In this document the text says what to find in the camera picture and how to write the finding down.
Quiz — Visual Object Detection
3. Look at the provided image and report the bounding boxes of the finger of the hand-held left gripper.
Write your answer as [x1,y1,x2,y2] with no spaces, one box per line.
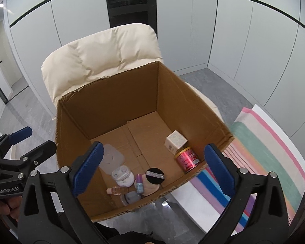
[0,126,33,159]
[0,140,57,173]

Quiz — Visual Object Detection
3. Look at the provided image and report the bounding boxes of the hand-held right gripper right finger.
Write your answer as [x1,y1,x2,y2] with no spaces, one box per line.
[204,144,290,244]

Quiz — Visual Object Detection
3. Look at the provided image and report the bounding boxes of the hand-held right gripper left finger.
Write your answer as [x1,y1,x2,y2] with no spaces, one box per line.
[17,142,110,244]

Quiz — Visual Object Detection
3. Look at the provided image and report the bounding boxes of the grey packet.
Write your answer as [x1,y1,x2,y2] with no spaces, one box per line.
[99,144,124,174]

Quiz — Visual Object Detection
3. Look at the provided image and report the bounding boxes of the red gold-lidded can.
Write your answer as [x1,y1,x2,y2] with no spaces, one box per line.
[175,147,201,174]

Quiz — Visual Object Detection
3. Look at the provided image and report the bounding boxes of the small amber liquid bottle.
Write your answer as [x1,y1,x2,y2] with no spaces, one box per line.
[106,186,130,196]

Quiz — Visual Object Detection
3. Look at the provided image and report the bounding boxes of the white round compact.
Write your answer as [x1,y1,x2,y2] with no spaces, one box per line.
[115,174,134,186]

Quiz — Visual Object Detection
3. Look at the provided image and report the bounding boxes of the small grey round container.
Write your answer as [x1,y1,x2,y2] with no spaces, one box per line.
[121,192,141,206]

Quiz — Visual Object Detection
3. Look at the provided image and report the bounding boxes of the small white carton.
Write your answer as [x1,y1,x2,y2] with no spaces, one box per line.
[165,130,188,155]

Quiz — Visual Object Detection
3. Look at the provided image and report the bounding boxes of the small purple bottle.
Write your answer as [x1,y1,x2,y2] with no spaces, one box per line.
[134,174,145,194]

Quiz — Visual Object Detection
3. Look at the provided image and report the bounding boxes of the black powder puff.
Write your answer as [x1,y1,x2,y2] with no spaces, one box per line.
[145,167,166,184]

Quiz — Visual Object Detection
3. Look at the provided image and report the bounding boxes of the brown cardboard box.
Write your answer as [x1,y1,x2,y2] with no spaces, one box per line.
[55,61,235,222]

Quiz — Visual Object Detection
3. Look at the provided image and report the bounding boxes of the person's left hand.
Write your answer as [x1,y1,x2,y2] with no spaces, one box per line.
[0,197,21,222]

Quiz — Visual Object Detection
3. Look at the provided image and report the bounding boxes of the pastel striped cloth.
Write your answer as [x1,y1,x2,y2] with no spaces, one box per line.
[191,107,305,234]

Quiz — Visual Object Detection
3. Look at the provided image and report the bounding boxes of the white door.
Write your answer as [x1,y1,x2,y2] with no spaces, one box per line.
[0,22,28,99]

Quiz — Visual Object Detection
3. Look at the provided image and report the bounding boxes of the cream padded armchair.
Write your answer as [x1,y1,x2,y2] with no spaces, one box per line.
[41,23,219,122]

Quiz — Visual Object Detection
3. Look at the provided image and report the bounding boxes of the black glass cabinet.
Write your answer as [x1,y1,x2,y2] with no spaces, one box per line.
[104,0,157,35]

